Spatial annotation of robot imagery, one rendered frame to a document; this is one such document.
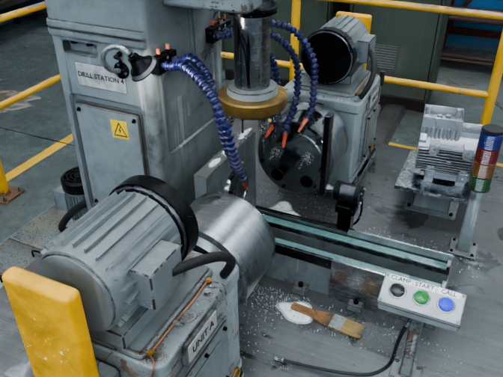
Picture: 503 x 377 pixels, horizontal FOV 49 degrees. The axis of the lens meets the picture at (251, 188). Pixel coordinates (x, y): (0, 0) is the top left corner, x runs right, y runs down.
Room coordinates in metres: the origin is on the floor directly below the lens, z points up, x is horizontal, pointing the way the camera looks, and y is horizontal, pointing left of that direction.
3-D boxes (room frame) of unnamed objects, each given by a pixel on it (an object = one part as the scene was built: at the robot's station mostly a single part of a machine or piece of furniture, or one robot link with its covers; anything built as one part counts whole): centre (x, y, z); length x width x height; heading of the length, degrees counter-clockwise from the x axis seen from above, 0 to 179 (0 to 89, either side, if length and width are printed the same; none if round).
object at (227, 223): (0.97, 0.11, 1.04); 0.37 x 0.25 x 0.25; 154
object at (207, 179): (1.36, 0.10, 0.97); 0.30 x 0.11 x 0.34; 154
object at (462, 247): (1.33, -0.66, 1.01); 0.08 x 0.08 x 0.42; 64
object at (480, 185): (1.33, -0.66, 1.05); 0.06 x 0.06 x 0.04
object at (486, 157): (1.33, -0.66, 1.14); 0.06 x 0.06 x 0.04
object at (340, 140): (1.59, -0.18, 1.04); 0.41 x 0.25 x 0.25; 154
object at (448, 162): (1.58, -0.65, 1.01); 0.20 x 0.19 x 0.19; 71
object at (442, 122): (1.59, -0.61, 1.11); 0.12 x 0.11 x 0.07; 71
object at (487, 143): (1.33, -0.66, 1.19); 0.06 x 0.06 x 0.04
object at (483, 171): (1.33, -0.66, 1.10); 0.06 x 0.06 x 0.04
